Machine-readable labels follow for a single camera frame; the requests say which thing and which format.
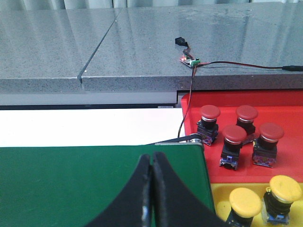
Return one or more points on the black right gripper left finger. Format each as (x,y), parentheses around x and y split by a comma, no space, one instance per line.
(132,206)

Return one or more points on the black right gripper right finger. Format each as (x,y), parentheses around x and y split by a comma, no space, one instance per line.
(175,204)

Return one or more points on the yellow mushroom push button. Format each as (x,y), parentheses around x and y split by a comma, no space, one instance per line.
(282,192)
(245,205)

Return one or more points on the red mushroom push button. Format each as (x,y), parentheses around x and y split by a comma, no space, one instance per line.
(207,126)
(265,145)
(233,137)
(246,115)

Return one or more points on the yellow plastic tray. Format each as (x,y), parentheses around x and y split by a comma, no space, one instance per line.
(221,192)

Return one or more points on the green conveyor belt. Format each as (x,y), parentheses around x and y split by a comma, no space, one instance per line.
(69,186)

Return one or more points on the small green circuit board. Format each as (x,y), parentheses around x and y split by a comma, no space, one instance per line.
(189,62)

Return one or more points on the black plug connector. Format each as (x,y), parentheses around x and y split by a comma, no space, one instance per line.
(181,41)

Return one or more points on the grey stone counter slab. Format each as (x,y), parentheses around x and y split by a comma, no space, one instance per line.
(133,49)

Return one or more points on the white corrugated curtain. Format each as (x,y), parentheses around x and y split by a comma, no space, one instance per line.
(19,5)

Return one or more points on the aluminium conveyor frame rail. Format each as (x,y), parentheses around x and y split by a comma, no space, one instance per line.
(192,140)

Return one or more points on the black inline cable connector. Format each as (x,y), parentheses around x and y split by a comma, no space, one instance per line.
(292,68)

